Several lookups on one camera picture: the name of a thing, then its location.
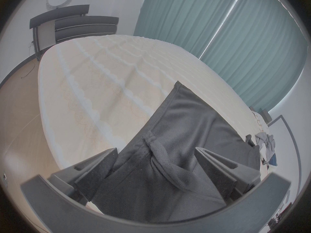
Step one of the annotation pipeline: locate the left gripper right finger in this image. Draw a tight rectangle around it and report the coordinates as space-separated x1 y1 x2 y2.
194 147 262 201

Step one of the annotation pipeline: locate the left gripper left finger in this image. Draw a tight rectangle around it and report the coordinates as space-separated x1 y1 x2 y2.
49 148 118 202

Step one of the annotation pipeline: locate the black T-shirt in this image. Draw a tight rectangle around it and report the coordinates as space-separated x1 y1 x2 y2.
91 80 262 224

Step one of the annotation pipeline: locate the white garment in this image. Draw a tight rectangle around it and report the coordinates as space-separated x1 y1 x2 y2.
259 143 268 160

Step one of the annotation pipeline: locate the grey garment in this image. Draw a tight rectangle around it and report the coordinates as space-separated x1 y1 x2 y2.
255 133 276 165

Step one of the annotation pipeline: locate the white printed pillow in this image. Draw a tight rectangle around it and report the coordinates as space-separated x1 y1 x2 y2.
250 109 269 136

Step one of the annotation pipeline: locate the grey bedside table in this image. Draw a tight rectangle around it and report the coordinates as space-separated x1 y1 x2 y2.
249 106 271 124

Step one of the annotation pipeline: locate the bed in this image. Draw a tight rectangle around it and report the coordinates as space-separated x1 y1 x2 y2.
38 34 300 215

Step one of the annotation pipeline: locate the blue-green curtain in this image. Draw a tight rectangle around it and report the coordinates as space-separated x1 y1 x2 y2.
199 0 308 114
133 0 246 59

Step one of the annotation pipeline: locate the black chest of drawers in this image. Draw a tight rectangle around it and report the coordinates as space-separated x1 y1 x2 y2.
55 16 120 43

